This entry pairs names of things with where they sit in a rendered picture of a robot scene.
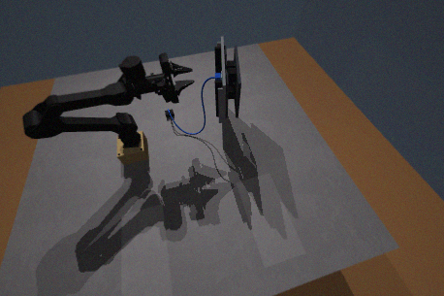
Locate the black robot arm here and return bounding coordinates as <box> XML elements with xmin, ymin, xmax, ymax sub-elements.
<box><xmin>23</xmin><ymin>56</ymin><xmax>175</xmax><ymax>148</ymax></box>

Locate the blue cable with plug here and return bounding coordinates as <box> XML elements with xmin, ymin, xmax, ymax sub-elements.
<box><xmin>168</xmin><ymin>71</ymin><xmax>222</xmax><ymax>135</ymax></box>

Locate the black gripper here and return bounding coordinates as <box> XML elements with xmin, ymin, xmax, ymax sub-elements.
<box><xmin>148</xmin><ymin>53</ymin><xmax>194</xmax><ymax>104</ymax></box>

